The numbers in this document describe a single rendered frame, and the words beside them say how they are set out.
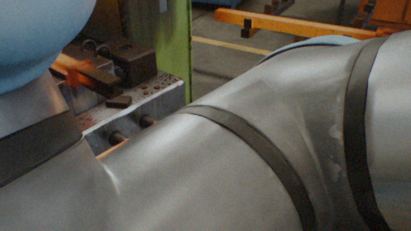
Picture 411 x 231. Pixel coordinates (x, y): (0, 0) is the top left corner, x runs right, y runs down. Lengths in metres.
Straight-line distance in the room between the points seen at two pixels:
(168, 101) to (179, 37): 0.34
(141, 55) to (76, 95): 0.17
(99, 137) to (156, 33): 0.40
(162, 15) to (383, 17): 3.16
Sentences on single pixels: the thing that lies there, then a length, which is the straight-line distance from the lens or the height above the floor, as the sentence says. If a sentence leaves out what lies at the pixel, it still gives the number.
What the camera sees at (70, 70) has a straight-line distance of 0.67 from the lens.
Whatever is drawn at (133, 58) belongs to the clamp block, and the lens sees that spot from 0.77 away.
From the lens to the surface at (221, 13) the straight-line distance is 0.86.
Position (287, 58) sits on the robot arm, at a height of 1.22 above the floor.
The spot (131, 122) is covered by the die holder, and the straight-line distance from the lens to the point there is 0.74.
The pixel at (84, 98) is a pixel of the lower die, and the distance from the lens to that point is 0.72.
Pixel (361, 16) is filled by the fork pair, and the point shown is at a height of 1.03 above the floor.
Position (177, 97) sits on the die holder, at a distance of 0.81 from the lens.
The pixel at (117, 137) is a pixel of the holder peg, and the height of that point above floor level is 0.88.
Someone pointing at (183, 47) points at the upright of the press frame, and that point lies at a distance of 1.11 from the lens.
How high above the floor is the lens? 1.29
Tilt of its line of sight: 34 degrees down
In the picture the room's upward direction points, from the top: straight up
